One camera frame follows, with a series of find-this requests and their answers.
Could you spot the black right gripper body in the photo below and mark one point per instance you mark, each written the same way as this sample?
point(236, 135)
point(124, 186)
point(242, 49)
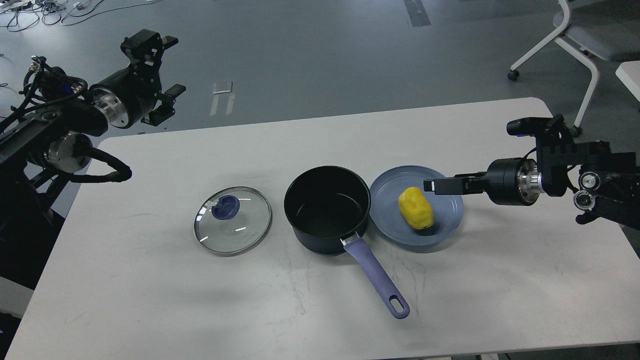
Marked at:
point(513, 182)

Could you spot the white furniture corner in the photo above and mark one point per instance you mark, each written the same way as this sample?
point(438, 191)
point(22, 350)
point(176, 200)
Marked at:
point(629, 74)

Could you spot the blue plate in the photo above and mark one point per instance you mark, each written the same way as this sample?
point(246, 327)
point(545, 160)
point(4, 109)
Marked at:
point(384, 212)

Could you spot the yellow potato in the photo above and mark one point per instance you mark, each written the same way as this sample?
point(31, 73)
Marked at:
point(416, 209)

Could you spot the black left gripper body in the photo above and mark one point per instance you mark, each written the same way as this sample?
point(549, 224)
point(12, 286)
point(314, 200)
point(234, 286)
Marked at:
point(128, 95)

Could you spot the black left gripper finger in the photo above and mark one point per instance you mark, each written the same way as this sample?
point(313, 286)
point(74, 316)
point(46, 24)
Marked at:
point(145, 50)
point(163, 108)

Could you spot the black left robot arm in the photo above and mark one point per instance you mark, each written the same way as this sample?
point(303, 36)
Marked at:
point(46, 144)

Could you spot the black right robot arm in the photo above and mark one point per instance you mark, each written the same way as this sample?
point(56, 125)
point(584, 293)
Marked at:
point(604, 184)

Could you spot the dark blue saucepan purple handle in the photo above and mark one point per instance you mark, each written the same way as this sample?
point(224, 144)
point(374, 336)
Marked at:
point(328, 208)

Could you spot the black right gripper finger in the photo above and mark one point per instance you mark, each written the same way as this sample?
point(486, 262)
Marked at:
point(460, 184)

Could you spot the white chair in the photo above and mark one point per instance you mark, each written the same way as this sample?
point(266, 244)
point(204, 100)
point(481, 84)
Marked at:
point(606, 29)

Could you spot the glass pot lid purple knob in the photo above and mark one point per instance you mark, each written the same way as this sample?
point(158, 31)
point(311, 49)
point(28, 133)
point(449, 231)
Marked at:
point(233, 221)

